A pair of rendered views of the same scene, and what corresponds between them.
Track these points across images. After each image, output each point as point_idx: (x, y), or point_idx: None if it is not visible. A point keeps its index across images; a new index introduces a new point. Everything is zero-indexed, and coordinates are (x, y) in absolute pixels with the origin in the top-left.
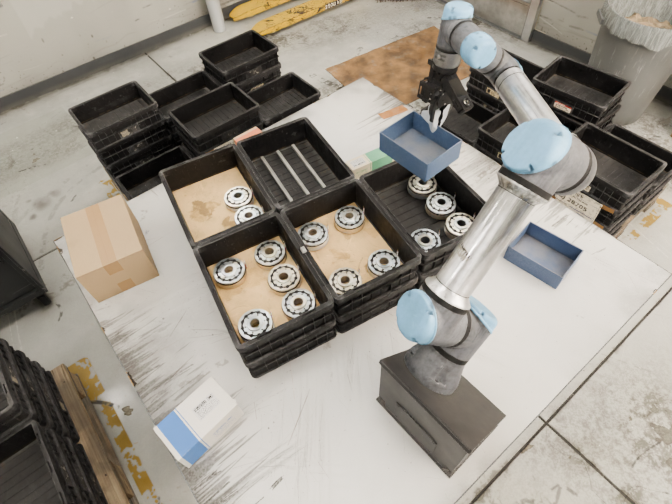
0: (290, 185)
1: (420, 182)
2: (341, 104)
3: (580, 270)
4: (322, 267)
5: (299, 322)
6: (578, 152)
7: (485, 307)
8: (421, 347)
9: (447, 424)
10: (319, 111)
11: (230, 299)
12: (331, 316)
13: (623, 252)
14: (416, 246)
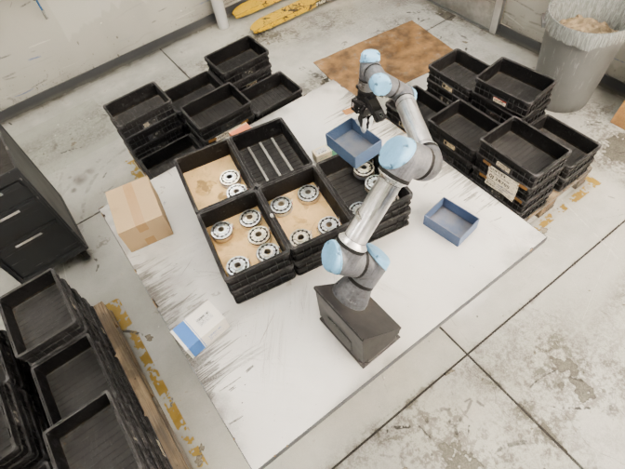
0: (268, 168)
1: (363, 167)
2: (313, 102)
3: (478, 234)
4: (286, 228)
5: (266, 263)
6: (421, 155)
7: (383, 253)
8: (342, 279)
9: (351, 325)
10: (296, 108)
11: (221, 249)
12: (289, 261)
13: (513, 221)
14: (350, 214)
